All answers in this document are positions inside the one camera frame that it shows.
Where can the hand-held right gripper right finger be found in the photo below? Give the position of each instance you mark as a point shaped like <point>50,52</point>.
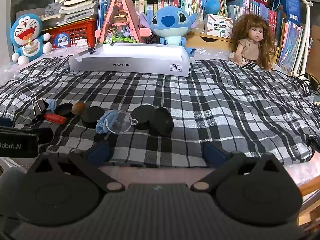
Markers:
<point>212,155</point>

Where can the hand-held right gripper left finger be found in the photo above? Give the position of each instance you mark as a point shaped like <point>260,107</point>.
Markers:
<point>100,153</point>

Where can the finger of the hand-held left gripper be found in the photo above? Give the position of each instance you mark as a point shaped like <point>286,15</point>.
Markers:
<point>45,136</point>
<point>5,121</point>

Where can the red clip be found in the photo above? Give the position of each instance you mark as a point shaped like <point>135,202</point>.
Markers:
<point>56,118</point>

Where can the blue toothed claw clip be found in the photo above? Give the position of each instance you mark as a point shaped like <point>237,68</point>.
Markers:
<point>102,126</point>

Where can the large black binder clip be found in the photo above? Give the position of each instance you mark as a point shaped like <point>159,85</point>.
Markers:
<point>40,108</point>

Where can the black round lid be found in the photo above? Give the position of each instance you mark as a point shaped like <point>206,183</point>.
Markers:
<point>63,110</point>

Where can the clear plastic dome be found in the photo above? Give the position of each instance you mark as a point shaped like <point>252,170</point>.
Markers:
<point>120,125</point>

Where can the black round puck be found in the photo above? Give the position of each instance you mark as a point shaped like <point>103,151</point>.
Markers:
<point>163,121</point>
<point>143,116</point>
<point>91,117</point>

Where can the brown nut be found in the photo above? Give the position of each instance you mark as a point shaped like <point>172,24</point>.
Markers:
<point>78,108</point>

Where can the white cardboard box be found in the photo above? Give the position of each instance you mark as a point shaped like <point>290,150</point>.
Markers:
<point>125,66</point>

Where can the black white plaid blanket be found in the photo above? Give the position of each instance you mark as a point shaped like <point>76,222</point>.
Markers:
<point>200,105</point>

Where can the blue robot cat plush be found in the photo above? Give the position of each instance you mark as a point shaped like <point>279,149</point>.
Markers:
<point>26,33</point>

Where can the wooden drawer box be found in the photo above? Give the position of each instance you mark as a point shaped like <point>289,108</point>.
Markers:
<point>215,47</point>

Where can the red plastic crate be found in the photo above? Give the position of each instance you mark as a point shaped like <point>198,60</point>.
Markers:
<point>80,32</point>

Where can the grey cloth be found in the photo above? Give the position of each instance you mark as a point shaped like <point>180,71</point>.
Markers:
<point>52,8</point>

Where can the brown haired doll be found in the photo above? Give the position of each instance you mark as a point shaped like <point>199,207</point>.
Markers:
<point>255,37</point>

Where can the white pencil print box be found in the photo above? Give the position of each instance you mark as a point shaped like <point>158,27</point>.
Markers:
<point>220,26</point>

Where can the pink triangular diorama house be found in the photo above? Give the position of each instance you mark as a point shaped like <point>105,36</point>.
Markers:
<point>120,22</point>

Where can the stack of lying books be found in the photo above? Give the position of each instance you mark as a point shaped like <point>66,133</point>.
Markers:
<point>77,7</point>

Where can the leaning colourful thin books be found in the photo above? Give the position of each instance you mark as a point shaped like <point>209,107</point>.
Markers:
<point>292,45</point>

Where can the blue alien plush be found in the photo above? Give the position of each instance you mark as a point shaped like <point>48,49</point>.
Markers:
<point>170,21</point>

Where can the tall blue thin books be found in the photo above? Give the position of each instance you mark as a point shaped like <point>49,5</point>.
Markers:
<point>105,7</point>

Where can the brown cardboard sheet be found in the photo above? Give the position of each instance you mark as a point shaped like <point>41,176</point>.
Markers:
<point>315,55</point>

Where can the blue plush ball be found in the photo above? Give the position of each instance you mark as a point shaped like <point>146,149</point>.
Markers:
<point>212,6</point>

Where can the row of blue-spined books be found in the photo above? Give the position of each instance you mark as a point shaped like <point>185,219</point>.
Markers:
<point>250,8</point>

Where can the row of small books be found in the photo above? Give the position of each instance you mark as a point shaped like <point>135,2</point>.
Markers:
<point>147,7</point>

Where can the blue gift bag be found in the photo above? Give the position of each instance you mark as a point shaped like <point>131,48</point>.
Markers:
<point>290,2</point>

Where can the wooden furniture frame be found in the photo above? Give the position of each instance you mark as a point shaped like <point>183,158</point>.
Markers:
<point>310,187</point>

